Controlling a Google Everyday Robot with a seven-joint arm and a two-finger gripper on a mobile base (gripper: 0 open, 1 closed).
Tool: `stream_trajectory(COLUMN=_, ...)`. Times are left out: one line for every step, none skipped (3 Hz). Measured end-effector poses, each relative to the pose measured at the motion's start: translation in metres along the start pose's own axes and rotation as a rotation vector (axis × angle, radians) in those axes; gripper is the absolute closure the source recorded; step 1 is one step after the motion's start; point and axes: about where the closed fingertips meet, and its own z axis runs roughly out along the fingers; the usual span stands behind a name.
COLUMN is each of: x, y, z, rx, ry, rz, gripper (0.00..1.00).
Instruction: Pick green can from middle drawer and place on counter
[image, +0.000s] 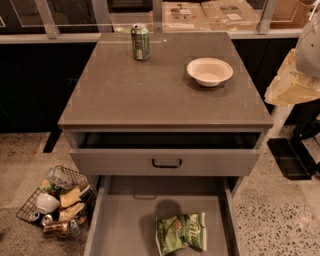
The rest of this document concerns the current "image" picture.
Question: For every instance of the green soda can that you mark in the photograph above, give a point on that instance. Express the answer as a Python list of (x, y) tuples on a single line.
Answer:
[(140, 41)]

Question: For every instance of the grey drawer cabinet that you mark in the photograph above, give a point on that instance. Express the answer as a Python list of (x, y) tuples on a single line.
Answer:
[(117, 93)]

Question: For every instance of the grey middle drawer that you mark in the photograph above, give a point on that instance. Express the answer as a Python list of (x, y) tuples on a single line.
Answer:
[(127, 208)]

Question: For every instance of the green chip bag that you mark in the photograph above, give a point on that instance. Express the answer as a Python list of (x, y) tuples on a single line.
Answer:
[(182, 231)]

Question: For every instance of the silver can in basket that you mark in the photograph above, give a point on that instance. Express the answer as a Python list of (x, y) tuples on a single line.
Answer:
[(46, 220)]

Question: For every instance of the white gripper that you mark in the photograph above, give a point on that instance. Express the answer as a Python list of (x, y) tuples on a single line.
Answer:
[(309, 50)]

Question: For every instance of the white paper bowl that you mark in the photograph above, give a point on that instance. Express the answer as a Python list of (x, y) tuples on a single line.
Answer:
[(209, 72)]

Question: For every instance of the cardboard boxes behind glass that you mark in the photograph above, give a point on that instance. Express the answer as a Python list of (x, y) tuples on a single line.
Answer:
[(234, 15)]

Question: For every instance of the black wire basket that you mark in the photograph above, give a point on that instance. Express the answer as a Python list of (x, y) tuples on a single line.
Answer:
[(66, 221)]

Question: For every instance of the clear plastic bottle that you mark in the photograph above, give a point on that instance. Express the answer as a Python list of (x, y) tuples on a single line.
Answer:
[(58, 177)]

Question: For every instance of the grey drawer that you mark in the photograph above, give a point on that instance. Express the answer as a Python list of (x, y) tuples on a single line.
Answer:
[(167, 153), (127, 208)]

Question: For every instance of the white ceramic bowl in basket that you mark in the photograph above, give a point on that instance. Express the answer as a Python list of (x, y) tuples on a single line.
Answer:
[(46, 203)]

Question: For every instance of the black floor tray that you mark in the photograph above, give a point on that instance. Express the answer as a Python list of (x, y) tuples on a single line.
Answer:
[(293, 158)]

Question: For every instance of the yellow sponge in basket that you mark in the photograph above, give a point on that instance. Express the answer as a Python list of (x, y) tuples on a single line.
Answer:
[(70, 197)]

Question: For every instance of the black drawer handle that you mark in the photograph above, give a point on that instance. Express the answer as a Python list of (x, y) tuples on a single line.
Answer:
[(166, 163)]

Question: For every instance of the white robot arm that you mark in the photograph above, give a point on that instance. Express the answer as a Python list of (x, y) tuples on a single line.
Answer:
[(307, 50)]

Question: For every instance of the grey top drawer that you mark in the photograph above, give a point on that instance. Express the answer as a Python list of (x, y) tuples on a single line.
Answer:
[(167, 153)]

